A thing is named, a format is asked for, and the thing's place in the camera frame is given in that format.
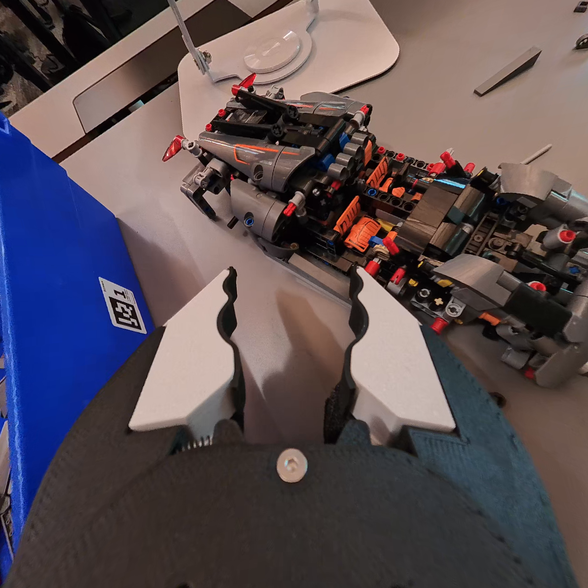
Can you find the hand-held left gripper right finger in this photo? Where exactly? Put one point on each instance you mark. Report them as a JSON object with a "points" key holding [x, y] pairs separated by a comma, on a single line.
{"points": [[395, 376]]}

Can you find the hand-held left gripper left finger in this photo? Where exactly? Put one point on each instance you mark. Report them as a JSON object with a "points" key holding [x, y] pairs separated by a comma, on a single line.
{"points": [[183, 376]]}

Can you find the blue plastic bin with tag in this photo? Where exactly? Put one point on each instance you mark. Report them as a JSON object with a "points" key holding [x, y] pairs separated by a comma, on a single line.
{"points": [[55, 275]]}

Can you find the grey and black lego car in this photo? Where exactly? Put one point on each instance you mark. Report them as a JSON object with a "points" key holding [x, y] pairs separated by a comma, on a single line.
{"points": [[349, 193]]}

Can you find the white lego rod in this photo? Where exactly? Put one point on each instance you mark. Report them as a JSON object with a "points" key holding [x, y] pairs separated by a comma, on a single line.
{"points": [[536, 154]]}

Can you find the grey lego wedge piece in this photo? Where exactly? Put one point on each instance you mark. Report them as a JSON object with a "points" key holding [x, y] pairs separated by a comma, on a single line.
{"points": [[507, 72]]}

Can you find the grey lego panel piece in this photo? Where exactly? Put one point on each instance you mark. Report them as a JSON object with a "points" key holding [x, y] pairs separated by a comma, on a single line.
{"points": [[581, 42]]}

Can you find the white book stand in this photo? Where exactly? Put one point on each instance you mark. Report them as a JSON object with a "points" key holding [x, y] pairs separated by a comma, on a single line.
{"points": [[349, 46]]}

